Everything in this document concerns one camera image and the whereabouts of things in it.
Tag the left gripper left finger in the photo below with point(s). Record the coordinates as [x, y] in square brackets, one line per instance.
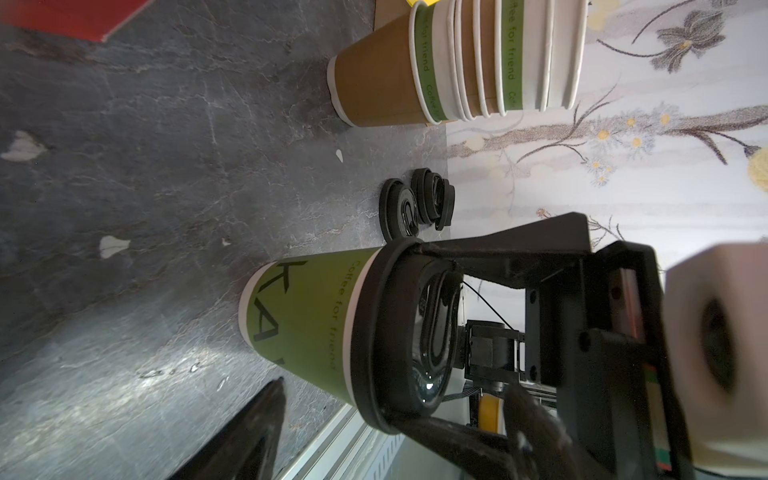
[246, 447]

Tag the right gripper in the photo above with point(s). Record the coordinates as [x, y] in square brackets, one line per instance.
[594, 333]

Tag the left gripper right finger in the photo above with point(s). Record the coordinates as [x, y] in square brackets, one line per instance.
[539, 444]

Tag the black cup lid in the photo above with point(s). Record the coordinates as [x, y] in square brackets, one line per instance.
[404, 334]

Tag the green paper coffee cup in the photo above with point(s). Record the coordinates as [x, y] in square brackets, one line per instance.
[298, 313]

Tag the stack of black lids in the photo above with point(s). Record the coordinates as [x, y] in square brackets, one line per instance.
[435, 198]

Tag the single black lid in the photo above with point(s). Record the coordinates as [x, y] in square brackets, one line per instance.
[398, 213]

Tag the stack of paper cups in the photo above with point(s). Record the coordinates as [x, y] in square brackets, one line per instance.
[462, 60]

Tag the red white paper bag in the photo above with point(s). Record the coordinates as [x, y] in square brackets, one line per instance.
[91, 20]

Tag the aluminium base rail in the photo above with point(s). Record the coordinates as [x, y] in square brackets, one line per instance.
[346, 448]

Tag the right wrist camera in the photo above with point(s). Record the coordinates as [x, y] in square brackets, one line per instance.
[715, 322]

